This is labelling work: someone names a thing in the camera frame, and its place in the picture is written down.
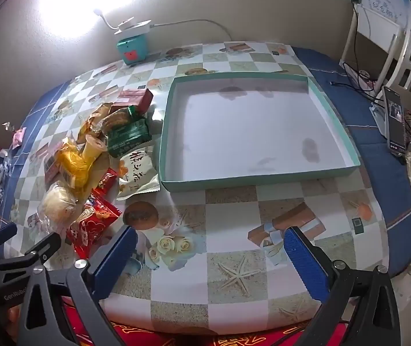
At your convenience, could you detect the maroon snack packet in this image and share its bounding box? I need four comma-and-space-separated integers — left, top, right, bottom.
117, 88, 154, 113

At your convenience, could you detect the round bread packet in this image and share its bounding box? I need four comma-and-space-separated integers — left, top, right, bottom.
37, 182, 83, 231

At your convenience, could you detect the white shelf rack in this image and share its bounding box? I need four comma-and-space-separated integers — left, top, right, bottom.
340, 0, 411, 101

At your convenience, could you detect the red printed cloth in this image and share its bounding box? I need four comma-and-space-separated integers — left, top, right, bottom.
57, 296, 350, 346

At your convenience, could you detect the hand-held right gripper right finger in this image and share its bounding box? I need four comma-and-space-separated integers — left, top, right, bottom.
283, 226, 404, 346

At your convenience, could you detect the white printed bag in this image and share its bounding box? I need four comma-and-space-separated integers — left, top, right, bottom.
362, 0, 411, 26

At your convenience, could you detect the black cable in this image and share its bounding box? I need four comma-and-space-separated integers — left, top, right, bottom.
330, 61, 386, 98

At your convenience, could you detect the small pink packet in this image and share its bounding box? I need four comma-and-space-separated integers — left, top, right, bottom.
11, 127, 29, 148

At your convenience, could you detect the yellow cake packet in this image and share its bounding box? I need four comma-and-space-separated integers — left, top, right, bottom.
54, 139, 100, 195

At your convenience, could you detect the white phone stand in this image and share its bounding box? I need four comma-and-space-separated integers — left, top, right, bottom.
370, 99, 390, 139

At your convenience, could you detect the shallow teal cardboard box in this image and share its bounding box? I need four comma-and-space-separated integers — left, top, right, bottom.
158, 72, 362, 193

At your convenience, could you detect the small red candy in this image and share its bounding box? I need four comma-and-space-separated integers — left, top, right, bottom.
95, 169, 119, 191

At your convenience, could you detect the white printed snack packet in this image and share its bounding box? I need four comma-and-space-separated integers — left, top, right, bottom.
116, 144, 161, 201

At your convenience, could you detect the dark green snack packet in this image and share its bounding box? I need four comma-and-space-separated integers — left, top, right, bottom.
107, 119, 151, 158

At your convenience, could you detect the clear green-edged biscuit packet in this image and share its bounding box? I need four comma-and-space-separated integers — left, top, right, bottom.
102, 105, 144, 132

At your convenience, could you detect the pale yellow pudding cup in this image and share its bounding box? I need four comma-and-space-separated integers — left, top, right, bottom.
83, 133, 108, 163

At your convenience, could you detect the checked printed tablecloth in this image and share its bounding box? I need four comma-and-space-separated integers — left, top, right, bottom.
1, 41, 411, 336

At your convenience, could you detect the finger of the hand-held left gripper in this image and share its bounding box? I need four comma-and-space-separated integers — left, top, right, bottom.
23, 232, 62, 265
0, 221, 18, 250

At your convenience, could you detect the white power strip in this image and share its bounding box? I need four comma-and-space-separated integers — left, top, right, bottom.
115, 19, 153, 38

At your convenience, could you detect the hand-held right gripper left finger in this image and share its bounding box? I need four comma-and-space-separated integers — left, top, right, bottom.
20, 225, 139, 346

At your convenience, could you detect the large red snack packet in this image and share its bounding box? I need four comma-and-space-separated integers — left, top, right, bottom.
65, 193, 124, 259

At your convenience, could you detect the orange cake packet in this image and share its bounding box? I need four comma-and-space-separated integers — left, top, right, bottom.
77, 103, 114, 145

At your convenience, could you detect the white gooseneck lamp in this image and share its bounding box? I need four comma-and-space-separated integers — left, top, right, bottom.
92, 7, 123, 31

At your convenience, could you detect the white power cable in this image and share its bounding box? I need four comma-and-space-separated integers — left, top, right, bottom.
151, 19, 233, 42

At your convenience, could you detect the small teal box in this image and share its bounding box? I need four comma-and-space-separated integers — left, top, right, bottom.
116, 31, 147, 66

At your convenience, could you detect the black smartphone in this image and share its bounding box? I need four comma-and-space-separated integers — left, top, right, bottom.
383, 86, 407, 156

